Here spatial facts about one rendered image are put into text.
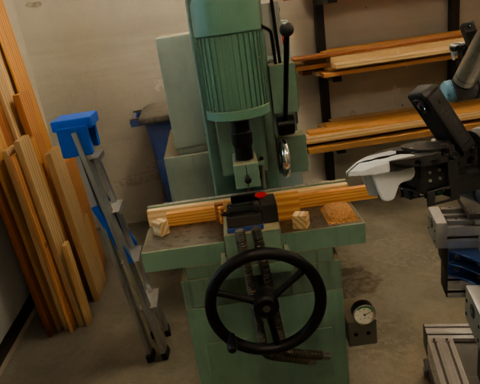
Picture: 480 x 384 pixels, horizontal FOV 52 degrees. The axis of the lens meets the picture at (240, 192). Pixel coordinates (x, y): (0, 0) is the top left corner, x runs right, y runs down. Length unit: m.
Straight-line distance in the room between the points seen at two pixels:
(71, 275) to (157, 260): 1.40
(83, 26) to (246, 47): 2.59
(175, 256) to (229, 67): 0.51
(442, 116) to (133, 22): 3.13
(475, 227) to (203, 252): 0.84
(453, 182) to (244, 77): 0.67
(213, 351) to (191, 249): 0.33
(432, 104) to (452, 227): 0.95
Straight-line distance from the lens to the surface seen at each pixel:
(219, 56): 1.26
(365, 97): 3.95
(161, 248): 1.33
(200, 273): 1.34
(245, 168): 1.35
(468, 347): 2.05
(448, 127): 0.75
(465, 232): 1.67
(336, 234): 1.33
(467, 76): 1.76
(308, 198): 1.44
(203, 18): 1.27
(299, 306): 1.42
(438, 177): 0.75
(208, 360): 1.50
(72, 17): 3.78
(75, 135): 2.04
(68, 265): 2.68
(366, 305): 1.38
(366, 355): 2.31
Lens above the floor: 1.45
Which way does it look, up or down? 20 degrees down
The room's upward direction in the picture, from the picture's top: 8 degrees counter-clockwise
